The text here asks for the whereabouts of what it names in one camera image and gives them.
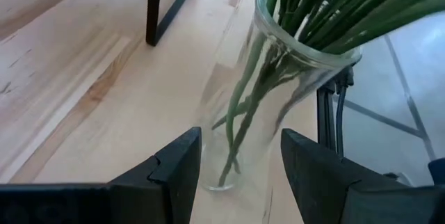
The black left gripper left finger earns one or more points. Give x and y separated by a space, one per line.
139 199

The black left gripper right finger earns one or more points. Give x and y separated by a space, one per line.
347 199

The large red artificial flower bunch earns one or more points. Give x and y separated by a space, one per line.
347 12

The clear glass vase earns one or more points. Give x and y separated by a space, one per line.
278 78

